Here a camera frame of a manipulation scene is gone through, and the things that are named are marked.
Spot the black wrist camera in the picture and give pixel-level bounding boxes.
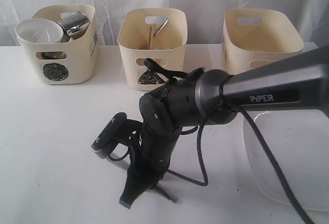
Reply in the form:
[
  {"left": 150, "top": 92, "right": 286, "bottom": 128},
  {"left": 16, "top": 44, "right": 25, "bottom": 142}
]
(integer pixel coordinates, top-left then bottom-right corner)
[{"left": 91, "top": 112, "right": 142, "bottom": 159}]

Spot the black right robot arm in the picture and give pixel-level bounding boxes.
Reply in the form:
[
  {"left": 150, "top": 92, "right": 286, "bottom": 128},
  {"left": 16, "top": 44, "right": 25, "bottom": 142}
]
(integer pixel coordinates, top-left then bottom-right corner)
[{"left": 120, "top": 46, "right": 328, "bottom": 208}]

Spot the light wooden chopstick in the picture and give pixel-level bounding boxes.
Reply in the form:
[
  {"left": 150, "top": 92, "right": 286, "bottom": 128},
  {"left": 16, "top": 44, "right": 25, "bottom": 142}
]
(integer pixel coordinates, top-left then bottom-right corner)
[{"left": 149, "top": 23, "right": 156, "bottom": 50}]

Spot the cream bin with black square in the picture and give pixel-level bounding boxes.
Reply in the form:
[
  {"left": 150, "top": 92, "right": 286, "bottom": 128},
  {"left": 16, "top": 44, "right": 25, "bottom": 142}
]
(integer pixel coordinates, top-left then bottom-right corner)
[{"left": 222, "top": 9, "right": 304, "bottom": 74}]

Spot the white square plate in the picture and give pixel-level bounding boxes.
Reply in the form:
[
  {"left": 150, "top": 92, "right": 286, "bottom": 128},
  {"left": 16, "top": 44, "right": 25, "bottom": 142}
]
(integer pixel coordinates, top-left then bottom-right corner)
[{"left": 243, "top": 110, "right": 328, "bottom": 212}]

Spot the dark wooden chopstick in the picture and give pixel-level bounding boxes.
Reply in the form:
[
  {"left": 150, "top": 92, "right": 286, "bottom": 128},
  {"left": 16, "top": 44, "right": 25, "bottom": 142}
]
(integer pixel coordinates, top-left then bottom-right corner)
[{"left": 147, "top": 26, "right": 153, "bottom": 50}]

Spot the stainless steel fork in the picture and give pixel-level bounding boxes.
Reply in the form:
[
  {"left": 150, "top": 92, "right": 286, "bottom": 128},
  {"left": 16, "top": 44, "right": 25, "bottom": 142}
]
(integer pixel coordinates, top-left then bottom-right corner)
[{"left": 153, "top": 20, "right": 169, "bottom": 37}]

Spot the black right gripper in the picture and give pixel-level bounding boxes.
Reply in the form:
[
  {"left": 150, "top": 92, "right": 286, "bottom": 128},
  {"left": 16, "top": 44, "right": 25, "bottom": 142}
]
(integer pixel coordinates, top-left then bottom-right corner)
[{"left": 119, "top": 124, "right": 181, "bottom": 202}]

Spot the stainless steel spoon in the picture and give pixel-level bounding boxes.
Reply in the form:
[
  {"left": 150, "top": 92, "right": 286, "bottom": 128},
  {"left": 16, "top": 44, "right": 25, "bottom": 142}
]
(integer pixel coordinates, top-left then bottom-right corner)
[{"left": 153, "top": 169, "right": 178, "bottom": 182}]

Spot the steel mug with wire handle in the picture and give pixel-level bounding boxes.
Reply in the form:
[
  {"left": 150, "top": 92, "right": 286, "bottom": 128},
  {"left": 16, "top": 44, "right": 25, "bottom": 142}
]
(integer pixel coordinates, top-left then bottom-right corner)
[{"left": 57, "top": 12, "right": 90, "bottom": 40}]

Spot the cream bin with black triangle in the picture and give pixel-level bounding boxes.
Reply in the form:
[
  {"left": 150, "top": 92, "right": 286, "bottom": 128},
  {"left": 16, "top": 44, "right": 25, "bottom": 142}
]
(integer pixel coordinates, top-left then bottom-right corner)
[{"left": 118, "top": 8, "right": 188, "bottom": 91}]

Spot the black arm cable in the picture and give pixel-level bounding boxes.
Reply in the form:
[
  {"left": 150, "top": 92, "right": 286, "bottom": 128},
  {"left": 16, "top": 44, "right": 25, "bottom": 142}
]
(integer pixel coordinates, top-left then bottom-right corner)
[{"left": 143, "top": 58, "right": 313, "bottom": 224}]

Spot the cream bin with black circle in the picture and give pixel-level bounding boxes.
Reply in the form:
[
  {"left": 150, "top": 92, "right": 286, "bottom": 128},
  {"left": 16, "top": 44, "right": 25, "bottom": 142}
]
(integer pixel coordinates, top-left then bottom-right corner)
[{"left": 20, "top": 4, "right": 99, "bottom": 85}]

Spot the white ceramic bowl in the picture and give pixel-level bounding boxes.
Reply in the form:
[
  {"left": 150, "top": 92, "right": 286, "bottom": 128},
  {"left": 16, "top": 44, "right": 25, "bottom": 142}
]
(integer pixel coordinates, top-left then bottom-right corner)
[{"left": 15, "top": 18, "right": 64, "bottom": 44}]

